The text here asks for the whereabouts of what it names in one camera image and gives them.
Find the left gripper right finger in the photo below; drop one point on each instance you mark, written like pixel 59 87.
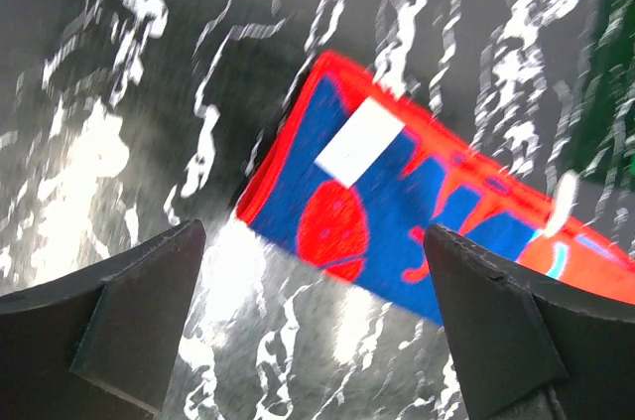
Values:
pixel 525 346

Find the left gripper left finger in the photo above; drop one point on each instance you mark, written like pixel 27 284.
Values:
pixel 102 341

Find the black marble pattern mat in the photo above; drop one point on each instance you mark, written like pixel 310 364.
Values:
pixel 121 118

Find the red and blue towel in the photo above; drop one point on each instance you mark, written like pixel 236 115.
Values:
pixel 356 176

